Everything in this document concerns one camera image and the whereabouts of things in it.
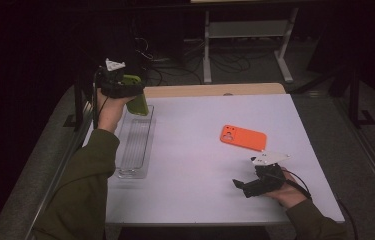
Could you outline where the tangle of floor cables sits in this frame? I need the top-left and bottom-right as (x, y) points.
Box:
(131, 36), (253, 86)

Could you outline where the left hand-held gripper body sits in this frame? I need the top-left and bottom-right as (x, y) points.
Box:
(95, 58), (147, 100)

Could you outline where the black metal stand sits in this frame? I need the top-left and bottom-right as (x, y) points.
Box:
(348, 66), (375, 129)
(63, 79), (93, 132)

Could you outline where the person's right hand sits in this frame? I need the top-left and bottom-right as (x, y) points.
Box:
(263, 166), (310, 210)

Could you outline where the green cartoon phone case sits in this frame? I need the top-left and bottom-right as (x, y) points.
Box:
(120, 74), (150, 117)

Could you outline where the hand-held gripper cable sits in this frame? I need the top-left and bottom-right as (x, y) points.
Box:
(263, 169), (359, 240)
(91, 69), (110, 131)

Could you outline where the grey metal table frame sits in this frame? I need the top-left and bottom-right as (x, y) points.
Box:
(202, 7), (300, 84)

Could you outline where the clear plastic tray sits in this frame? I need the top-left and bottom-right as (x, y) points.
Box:
(114, 104), (157, 180)

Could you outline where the left hand-held gripper cable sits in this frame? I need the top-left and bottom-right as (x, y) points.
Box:
(91, 69), (110, 131)

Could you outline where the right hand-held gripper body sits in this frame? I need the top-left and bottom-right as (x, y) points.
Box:
(241, 150), (292, 199)

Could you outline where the grey metal rail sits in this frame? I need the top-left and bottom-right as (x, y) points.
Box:
(333, 96), (375, 214)
(24, 99), (94, 240)

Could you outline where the orange phone case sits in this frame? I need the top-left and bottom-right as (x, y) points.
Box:
(219, 124), (268, 153)

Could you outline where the person's left hand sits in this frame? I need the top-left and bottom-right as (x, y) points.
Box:
(96, 89), (137, 134)

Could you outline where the wooden board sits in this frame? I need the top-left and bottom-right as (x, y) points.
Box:
(143, 82), (287, 99)

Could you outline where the right hand-held gripper cable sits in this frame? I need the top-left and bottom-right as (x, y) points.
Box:
(263, 169), (359, 240)

